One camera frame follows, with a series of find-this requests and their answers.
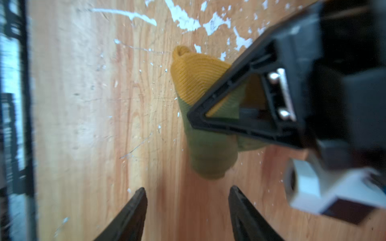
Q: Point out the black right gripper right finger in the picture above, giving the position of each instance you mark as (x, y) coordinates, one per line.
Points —
(247, 223)

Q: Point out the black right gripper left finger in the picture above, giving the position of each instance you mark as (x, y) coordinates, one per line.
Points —
(128, 225)

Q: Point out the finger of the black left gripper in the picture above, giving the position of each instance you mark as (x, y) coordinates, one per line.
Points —
(271, 110)

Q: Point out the green striped sock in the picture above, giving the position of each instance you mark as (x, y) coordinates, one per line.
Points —
(212, 148)

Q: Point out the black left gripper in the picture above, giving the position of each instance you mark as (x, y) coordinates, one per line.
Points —
(334, 57)

